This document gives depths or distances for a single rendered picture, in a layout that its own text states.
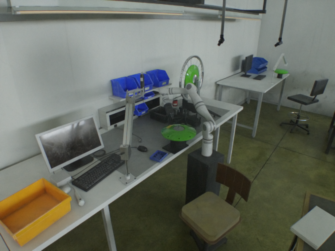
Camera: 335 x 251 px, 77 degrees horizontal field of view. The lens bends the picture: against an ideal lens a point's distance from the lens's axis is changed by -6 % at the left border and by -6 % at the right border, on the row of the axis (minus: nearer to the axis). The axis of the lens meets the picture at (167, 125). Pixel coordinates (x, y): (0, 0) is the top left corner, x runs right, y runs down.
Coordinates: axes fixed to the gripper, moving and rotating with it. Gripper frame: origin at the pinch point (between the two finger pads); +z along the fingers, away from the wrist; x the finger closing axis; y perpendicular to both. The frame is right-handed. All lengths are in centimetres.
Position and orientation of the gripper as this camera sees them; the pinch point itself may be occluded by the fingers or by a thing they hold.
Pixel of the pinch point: (173, 119)
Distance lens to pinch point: 207.3
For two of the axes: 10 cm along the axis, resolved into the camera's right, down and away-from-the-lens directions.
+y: -1.8, 5.1, 8.4
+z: 2.6, 8.5, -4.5
